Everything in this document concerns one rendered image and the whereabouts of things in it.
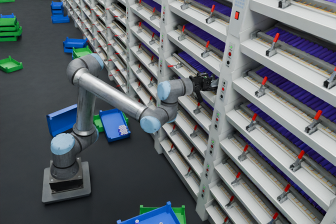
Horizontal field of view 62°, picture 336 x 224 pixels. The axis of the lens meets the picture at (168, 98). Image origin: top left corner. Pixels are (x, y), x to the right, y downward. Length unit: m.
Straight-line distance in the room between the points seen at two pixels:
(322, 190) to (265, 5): 0.72
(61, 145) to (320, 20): 1.59
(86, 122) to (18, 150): 0.89
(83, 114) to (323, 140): 1.38
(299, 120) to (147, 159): 1.52
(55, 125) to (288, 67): 2.15
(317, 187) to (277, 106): 0.33
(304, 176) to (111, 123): 1.87
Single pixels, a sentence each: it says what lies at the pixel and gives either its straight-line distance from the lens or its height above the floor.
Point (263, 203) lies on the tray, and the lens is 1.57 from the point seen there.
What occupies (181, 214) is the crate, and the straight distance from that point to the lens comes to 2.08.
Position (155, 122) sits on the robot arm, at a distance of 1.33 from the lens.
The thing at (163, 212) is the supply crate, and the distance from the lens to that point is 1.69.
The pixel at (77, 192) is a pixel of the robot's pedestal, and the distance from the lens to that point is 2.16.
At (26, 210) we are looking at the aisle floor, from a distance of 2.23.
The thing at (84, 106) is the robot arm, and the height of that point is 0.67.
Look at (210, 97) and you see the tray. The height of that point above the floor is 0.89.
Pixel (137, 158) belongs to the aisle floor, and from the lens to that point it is 2.43.
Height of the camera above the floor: 1.69
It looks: 32 degrees down
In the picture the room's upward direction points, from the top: 4 degrees clockwise
